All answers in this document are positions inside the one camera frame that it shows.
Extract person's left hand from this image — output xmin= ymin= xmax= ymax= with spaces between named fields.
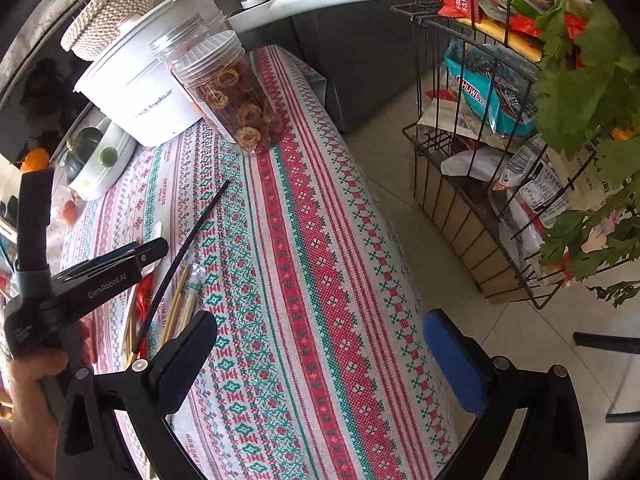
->
xmin=1 ymin=348 xmax=68 ymax=479

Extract glass jar with wooden lid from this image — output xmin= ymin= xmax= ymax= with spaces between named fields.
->
xmin=51 ymin=178 xmax=85 ymax=228

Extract black chopstick on table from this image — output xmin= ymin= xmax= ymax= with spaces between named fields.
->
xmin=131 ymin=179 xmax=232 ymax=356

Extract white ceramic baking dish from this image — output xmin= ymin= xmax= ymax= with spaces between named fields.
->
xmin=67 ymin=117 xmax=138 ymax=202

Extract dark green pumpkin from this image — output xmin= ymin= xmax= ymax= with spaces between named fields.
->
xmin=64 ymin=127 xmax=103 ymax=183

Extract orange tangerine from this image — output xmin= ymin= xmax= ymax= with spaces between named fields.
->
xmin=20 ymin=148 xmax=50 ymax=174

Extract patterned striped tablecloth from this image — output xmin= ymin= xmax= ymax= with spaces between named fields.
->
xmin=56 ymin=46 xmax=458 ymax=479

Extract white electric cooking pot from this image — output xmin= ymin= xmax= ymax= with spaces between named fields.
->
xmin=74 ymin=0 xmax=373 ymax=148

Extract black microwave oven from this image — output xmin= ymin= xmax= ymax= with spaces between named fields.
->
xmin=1 ymin=18 xmax=89 ymax=165

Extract jar of dried hawthorn rings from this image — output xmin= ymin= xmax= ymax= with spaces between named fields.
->
xmin=171 ymin=30 xmax=284 ymax=154

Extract jar of red dried fruit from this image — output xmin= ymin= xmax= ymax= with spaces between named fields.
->
xmin=150 ymin=14 xmax=208 ymax=70

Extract woven lidded basket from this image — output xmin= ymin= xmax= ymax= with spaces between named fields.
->
xmin=60 ymin=0 xmax=154 ymax=62

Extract floral cloth cover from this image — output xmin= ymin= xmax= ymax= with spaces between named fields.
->
xmin=0 ymin=0 xmax=122 ymax=82

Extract grey refrigerator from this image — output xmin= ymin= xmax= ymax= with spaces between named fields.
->
xmin=215 ymin=0 xmax=416 ymax=131

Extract green leafy vegetables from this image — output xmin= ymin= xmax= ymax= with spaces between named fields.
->
xmin=535 ymin=0 xmax=639 ymax=282

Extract black wire storage rack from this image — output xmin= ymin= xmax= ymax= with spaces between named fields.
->
xmin=395 ymin=0 xmax=639 ymax=308

